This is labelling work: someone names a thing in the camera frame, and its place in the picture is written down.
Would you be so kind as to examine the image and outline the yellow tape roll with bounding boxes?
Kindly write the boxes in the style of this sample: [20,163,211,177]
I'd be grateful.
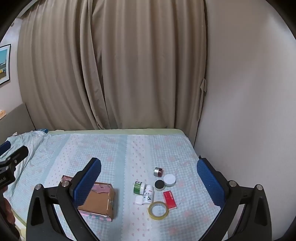
[148,201,168,220]

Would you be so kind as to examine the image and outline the white pill bottle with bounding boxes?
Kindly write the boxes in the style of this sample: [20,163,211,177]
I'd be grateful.
[143,185,154,205]

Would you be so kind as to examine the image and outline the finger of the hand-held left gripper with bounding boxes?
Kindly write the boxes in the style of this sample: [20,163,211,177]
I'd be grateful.
[0,141,12,155]
[0,146,29,168]

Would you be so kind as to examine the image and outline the red carton box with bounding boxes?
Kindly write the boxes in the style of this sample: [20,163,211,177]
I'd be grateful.
[163,190,178,210]

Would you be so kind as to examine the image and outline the green jar with white lid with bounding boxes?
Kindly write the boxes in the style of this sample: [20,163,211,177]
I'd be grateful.
[163,174,176,188]

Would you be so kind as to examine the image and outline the green bottle with white cap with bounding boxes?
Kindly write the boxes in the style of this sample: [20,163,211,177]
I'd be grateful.
[133,181,146,195]

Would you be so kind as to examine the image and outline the framed wall poster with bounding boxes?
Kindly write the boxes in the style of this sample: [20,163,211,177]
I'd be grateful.
[0,44,11,87]

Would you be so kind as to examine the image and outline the beige curtain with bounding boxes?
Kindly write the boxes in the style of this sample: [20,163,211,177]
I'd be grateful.
[17,0,207,130]

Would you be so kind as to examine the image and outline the person's left hand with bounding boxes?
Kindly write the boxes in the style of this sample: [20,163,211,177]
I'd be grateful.
[0,186,15,225]

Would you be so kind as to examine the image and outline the grey headboard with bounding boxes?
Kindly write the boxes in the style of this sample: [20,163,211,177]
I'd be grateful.
[0,103,36,145]

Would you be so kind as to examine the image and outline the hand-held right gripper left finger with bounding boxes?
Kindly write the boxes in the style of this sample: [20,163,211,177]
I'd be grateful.
[26,158,102,241]

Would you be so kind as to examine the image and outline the white crumpled quilt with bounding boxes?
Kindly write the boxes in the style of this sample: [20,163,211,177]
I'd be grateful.
[5,130,49,176]

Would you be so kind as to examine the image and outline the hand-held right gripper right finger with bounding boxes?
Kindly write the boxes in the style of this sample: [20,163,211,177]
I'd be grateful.
[196,158,272,241]

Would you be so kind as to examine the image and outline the brown cardboard box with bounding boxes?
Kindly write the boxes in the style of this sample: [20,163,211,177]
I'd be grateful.
[60,175,115,222]

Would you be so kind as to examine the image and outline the black round jar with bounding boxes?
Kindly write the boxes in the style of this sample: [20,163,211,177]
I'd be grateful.
[154,179,166,191]

